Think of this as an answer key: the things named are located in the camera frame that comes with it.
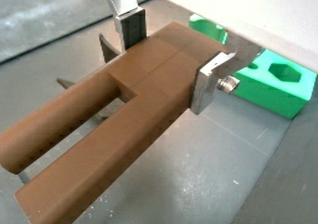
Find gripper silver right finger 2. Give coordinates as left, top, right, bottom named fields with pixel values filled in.
left=190, top=32, right=262, bottom=114

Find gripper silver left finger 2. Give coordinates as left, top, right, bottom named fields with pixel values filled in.
left=107, top=0, right=147, bottom=50

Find brown square-circle forked object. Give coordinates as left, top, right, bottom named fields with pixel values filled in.
left=0, top=22, right=223, bottom=224

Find green fixture base block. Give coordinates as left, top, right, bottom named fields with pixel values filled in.
left=188, top=15, right=317, bottom=118

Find dark grey curved cradle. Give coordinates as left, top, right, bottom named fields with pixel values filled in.
left=56, top=33, right=123, bottom=124

